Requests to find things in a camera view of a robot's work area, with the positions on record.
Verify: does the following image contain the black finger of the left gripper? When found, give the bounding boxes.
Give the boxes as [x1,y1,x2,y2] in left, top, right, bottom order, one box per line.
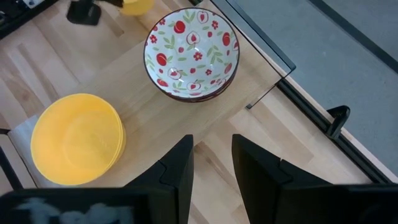
[104,0,124,9]
[66,0,102,26]

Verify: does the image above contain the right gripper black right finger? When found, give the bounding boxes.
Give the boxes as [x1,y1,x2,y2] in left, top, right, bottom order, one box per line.
[231,134,331,224]

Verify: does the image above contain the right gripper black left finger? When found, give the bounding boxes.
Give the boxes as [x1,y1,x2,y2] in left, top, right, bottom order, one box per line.
[124,134,195,224]

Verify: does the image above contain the yellow plastic mini bowl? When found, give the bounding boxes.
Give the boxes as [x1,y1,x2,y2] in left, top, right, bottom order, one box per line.
[102,105,127,175]
[30,93,124,187]
[119,0,155,16]

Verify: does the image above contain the white red-patterned ceramic mini bowl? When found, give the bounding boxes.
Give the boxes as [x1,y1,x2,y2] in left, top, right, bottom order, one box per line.
[157,71,239,100]
[161,74,239,103]
[143,7,240,96]

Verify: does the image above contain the black frame bracket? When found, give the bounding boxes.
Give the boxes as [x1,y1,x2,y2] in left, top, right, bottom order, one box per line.
[325,105,351,140]

